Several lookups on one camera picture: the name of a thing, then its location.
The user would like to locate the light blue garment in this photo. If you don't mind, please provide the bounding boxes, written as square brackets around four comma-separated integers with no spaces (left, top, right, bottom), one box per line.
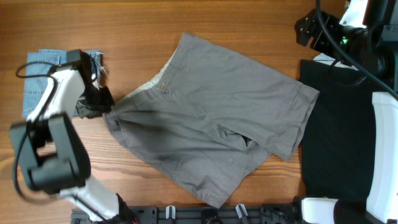
[313,54,357,70]

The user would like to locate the grey shorts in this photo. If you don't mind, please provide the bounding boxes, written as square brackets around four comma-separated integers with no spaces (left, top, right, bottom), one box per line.
[104,33,319,208]

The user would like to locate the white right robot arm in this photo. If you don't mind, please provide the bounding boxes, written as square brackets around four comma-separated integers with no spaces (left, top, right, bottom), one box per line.
[292,1,397,223]

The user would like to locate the black garment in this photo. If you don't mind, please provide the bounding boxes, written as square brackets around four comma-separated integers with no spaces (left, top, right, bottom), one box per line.
[300,60,377,202]

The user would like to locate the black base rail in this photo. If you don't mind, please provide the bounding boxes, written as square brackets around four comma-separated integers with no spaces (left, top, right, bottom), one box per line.
[70,203,304,224]

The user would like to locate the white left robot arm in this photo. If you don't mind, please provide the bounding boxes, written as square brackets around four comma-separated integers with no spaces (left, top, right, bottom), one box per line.
[9,50,137,223]

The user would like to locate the folded light blue jeans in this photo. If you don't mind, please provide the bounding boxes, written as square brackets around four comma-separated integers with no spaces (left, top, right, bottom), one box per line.
[22,49,104,118]

